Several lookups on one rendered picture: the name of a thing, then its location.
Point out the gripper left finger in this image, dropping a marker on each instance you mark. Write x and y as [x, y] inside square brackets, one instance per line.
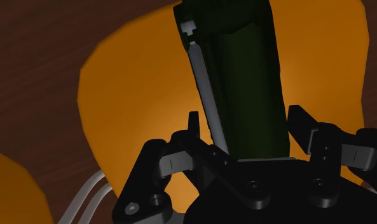
[146, 173]

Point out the dark green box with grey bar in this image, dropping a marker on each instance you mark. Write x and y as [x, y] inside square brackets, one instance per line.
[247, 77]

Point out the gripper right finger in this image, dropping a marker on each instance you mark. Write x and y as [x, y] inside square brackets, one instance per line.
[326, 142]

